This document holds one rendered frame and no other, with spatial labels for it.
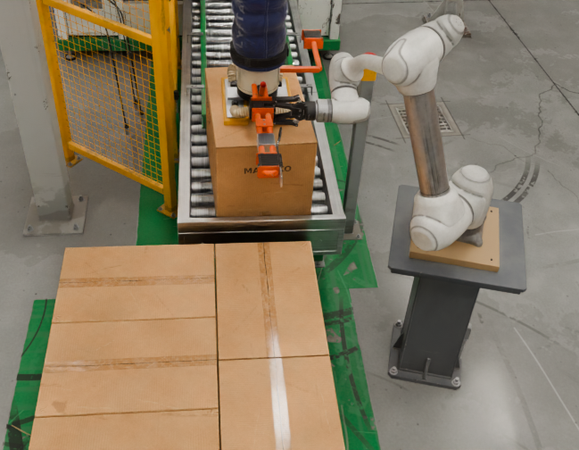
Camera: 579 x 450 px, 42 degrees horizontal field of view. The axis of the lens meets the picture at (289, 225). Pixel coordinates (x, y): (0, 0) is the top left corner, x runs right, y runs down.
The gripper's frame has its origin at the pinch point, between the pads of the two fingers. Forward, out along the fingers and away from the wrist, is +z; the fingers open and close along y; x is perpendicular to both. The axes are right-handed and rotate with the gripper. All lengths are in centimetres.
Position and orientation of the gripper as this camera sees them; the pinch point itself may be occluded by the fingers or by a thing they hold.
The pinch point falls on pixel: (262, 111)
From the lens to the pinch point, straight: 292.6
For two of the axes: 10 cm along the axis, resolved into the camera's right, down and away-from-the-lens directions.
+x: -0.9, -6.7, 7.4
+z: -9.9, 0.2, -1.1
